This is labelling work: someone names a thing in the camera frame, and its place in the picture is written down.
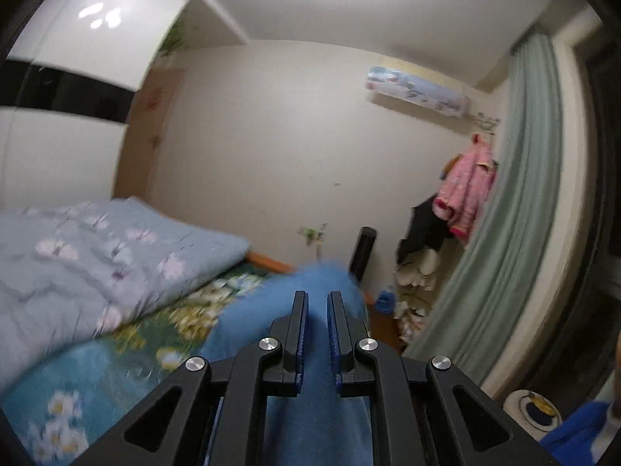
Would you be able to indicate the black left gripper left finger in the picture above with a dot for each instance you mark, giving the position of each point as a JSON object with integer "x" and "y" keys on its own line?
{"x": 283, "y": 375}

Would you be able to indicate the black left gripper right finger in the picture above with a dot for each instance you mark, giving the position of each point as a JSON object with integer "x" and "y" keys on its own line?
{"x": 351, "y": 376}

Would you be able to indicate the blue knit sweater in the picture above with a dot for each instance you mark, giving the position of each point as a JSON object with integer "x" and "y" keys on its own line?
{"x": 317, "y": 427}

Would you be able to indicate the blue sleeve forearm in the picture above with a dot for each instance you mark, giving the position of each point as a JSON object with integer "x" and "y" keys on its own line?
{"x": 583, "y": 437}

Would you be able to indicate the pile of clothes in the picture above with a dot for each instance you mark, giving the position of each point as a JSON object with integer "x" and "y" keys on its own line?
{"x": 417, "y": 283}

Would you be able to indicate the black tower heater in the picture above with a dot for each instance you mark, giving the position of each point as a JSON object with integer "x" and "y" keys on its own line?
{"x": 362, "y": 252}

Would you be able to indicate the black hanging garment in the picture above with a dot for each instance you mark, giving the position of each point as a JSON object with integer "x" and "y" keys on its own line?
{"x": 426, "y": 230}

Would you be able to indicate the pale green curtain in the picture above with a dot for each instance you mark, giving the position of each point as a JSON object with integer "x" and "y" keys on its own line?
{"x": 480, "y": 305}

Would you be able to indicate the pink child jacket hanging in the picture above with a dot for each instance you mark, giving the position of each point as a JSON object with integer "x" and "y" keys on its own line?
{"x": 461, "y": 197}

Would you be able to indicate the light blue floral quilt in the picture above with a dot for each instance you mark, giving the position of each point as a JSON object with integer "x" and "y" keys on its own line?
{"x": 70, "y": 274}

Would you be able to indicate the green floral bed blanket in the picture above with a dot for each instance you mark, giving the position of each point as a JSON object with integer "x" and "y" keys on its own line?
{"x": 64, "y": 404}

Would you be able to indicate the wooden door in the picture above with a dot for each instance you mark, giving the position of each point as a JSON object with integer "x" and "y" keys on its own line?
{"x": 145, "y": 131}

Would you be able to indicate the white black wardrobe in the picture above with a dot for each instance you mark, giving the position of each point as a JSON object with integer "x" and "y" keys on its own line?
{"x": 67, "y": 87}

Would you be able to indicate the wall air conditioner floral cover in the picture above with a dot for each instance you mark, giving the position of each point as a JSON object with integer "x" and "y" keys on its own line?
{"x": 418, "y": 91}

